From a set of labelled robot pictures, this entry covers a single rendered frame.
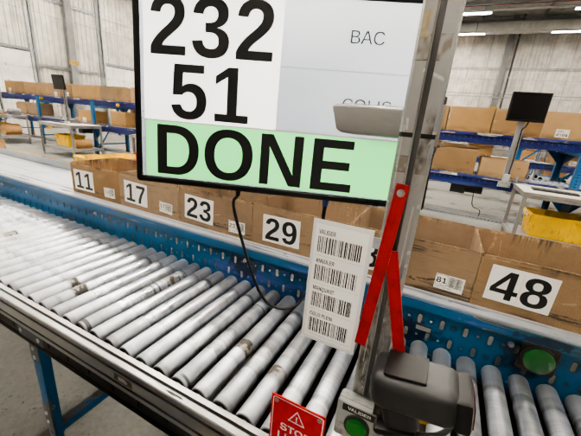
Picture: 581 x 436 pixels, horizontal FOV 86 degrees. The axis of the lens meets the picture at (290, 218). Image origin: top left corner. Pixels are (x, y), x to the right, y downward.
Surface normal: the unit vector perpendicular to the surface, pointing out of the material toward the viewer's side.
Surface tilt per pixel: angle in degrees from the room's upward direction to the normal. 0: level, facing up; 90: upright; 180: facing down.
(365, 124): 90
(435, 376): 8
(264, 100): 86
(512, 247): 89
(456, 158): 89
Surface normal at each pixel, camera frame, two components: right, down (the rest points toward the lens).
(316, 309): -0.45, 0.24
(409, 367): -0.04, -0.97
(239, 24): -0.11, 0.23
